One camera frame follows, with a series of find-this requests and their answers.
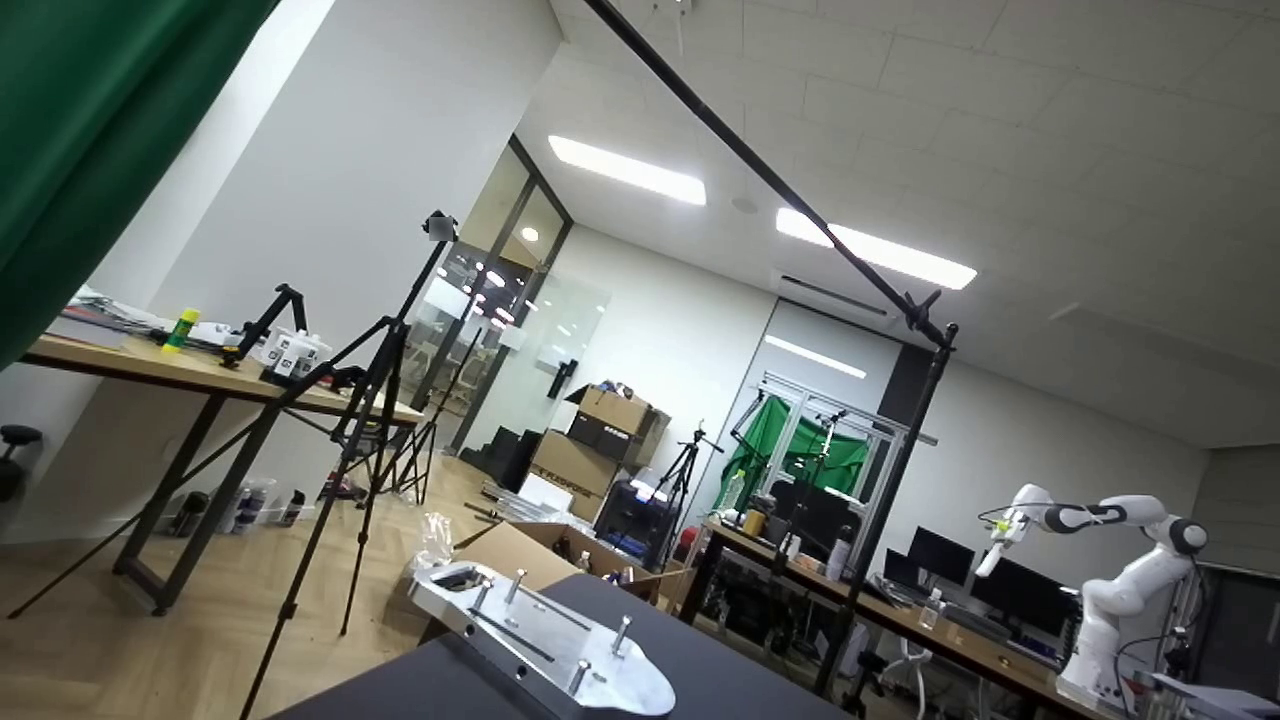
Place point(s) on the wooden table with black legs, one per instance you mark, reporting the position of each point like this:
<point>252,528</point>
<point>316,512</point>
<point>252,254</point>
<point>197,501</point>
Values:
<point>173,366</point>

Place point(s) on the clear plastic bottle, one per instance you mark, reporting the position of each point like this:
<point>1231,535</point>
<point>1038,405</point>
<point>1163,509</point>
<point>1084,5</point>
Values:
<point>433,539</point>

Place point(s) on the white clutter on table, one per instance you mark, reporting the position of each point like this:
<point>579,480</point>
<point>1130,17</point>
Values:
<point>293,355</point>

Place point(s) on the long ceiling light panel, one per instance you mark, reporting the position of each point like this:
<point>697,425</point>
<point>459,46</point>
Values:
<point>875,249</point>
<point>624,170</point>

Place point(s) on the small black tabletop tripod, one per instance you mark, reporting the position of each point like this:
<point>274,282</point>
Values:
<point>268,319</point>

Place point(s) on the tall black camera tripod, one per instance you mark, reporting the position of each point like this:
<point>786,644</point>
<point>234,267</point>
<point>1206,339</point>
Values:
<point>387,387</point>

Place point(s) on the stack of papers and books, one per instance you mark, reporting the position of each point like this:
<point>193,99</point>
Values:
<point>100,314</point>

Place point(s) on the black backdrop crossbar pole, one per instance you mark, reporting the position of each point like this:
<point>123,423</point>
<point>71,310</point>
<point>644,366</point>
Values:
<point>767,172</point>

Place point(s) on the shoes under table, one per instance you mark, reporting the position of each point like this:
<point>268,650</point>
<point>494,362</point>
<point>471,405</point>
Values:
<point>252,507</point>

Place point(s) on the green backdrop cloth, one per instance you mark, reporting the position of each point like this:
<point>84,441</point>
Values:
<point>81,120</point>

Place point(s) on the green cloth hanging narrow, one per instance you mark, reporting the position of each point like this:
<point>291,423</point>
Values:
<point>757,444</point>

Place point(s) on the black computer monitor wide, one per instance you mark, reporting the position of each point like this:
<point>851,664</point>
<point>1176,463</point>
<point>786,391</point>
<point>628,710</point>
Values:
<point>1020,594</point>

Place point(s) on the green cloth hanging wide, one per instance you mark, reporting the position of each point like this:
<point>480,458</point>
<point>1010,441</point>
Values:
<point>828,463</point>

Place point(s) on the black upright backdrop pole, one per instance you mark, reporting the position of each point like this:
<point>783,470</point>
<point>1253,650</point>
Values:
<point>897,480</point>

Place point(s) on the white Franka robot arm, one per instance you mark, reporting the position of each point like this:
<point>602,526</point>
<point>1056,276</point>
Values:
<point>1135,587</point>

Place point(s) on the open flat cardboard box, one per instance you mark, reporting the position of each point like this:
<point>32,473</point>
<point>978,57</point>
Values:
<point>541,549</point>

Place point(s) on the black wall mounted device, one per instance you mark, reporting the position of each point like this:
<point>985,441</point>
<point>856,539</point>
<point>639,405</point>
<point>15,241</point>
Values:
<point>561,378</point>

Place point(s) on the black tripod with red detail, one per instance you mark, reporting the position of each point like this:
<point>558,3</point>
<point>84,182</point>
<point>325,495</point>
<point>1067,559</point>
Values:
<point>681,480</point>

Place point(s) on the cardboard box with dark band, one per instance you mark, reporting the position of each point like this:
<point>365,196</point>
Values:
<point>616,417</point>

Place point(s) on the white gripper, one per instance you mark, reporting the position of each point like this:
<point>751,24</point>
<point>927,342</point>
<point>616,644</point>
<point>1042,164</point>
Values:
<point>999,539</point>

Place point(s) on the long wooden desk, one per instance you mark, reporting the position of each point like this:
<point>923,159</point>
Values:
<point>923,626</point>

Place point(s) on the black computer monitor small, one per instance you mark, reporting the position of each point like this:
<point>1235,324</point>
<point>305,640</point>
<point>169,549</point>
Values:
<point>940,554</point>

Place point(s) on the silver metal mounting plate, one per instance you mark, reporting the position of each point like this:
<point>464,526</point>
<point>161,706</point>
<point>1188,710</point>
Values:
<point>561,644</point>

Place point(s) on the yellow green bottle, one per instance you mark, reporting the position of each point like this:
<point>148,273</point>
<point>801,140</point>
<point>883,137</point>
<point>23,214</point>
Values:
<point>183,330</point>

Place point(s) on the plain brown cardboard box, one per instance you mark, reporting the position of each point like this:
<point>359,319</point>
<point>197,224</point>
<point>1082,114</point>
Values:
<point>572,467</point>

